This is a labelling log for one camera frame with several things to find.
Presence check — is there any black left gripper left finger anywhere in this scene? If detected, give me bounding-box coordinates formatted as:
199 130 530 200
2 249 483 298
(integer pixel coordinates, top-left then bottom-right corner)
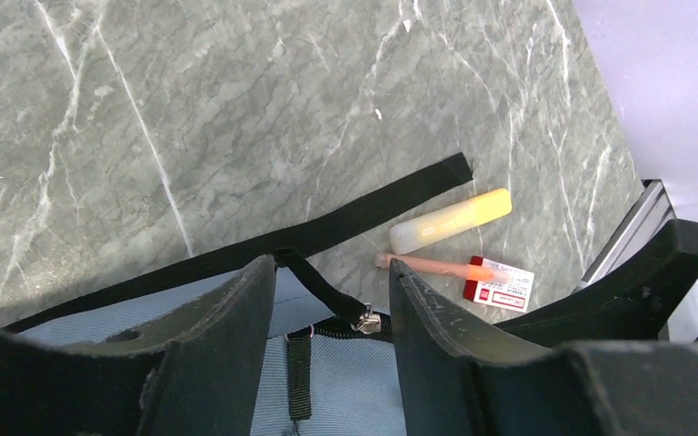
0 255 276 435

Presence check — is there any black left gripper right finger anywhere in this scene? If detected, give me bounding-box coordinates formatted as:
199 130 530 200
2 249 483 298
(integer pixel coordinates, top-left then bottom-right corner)
389 261 698 435

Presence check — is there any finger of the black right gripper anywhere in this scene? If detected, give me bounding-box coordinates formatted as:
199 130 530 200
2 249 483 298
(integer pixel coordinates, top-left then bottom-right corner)
496 219 698 347

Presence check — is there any blue backpack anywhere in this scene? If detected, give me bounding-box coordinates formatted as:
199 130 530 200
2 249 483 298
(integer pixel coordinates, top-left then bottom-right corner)
8 154 473 435

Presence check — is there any red white eraser box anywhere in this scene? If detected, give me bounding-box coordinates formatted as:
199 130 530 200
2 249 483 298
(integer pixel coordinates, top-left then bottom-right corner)
463 256 534 313

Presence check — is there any yellow highlighter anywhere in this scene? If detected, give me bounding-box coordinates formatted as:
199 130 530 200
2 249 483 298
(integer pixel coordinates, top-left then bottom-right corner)
389 188 513 254

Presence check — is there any aluminium frame rail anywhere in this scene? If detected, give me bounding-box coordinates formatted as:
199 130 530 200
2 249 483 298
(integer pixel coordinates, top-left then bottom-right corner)
574 179 676 292

